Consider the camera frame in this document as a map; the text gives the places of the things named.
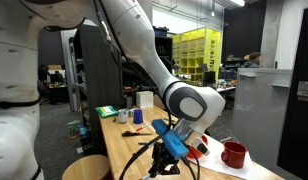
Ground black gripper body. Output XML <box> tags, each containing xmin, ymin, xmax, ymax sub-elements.
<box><xmin>148</xmin><ymin>142</ymin><xmax>180</xmax><ymax>177</ymax></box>

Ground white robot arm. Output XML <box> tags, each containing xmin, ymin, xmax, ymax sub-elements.
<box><xmin>0</xmin><ymin>0</ymin><xmax>225</xmax><ymax>180</ymax></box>

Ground red plastic bowl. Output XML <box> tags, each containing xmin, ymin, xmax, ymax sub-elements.
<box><xmin>187</xmin><ymin>135</ymin><xmax>210</xmax><ymax>158</ymax></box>

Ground red capped marker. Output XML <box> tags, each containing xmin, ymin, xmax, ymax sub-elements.
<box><xmin>136</xmin><ymin>123</ymin><xmax>151</xmax><ymax>131</ymax></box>

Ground blue plastic cup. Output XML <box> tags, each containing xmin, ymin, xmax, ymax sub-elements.
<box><xmin>133</xmin><ymin>109</ymin><xmax>143</xmax><ymax>124</ymax></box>

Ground white mug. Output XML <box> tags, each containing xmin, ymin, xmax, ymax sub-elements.
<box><xmin>118</xmin><ymin>109</ymin><xmax>129</xmax><ymax>123</ymax></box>

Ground white storage box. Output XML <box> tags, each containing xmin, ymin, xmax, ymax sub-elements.
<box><xmin>136</xmin><ymin>91</ymin><xmax>153</xmax><ymax>108</ymax></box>

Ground round wooden stool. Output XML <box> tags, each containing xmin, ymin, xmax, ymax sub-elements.
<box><xmin>61</xmin><ymin>154</ymin><xmax>110</xmax><ymax>180</ymax></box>

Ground red ceramic mug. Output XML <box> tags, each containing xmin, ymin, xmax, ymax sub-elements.
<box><xmin>221</xmin><ymin>141</ymin><xmax>247</xmax><ymax>169</ymax></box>

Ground green wipes packet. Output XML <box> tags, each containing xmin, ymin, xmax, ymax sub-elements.
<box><xmin>96</xmin><ymin>106</ymin><xmax>118</xmax><ymax>118</ymax></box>

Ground white paper sheet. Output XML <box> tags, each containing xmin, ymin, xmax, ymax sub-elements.
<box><xmin>198</xmin><ymin>139</ymin><xmax>271</xmax><ymax>180</ymax></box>

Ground black shelving unit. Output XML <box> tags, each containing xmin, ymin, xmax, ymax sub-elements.
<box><xmin>69</xmin><ymin>23</ymin><xmax>175</xmax><ymax>156</ymax></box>

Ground yellow storage bin rack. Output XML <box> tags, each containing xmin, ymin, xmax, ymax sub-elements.
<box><xmin>172</xmin><ymin>28</ymin><xmax>221</xmax><ymax>82</ymax></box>

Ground grey metal cabinet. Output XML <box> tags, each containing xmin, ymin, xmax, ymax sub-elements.
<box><xmin>232</xmin><ymin>68</ymin><xmax>291</xmax><ymax>176</ymax></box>

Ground seated person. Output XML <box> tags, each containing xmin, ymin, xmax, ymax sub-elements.
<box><xmin>243</xmin><ymin>52</ymin><xmax>261</xmax><ymax>68</ymax></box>

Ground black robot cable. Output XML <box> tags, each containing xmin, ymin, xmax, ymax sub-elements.
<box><xmin>92</xmin><ymin>0</ymin><xmax>202</xmax><ymax>180</ymax></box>

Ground black handled scissors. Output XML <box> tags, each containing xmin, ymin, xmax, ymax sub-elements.
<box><xmin>121</xmin><ymin>131</ymin><xmax>152</xmax><ymax>137</ymax></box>

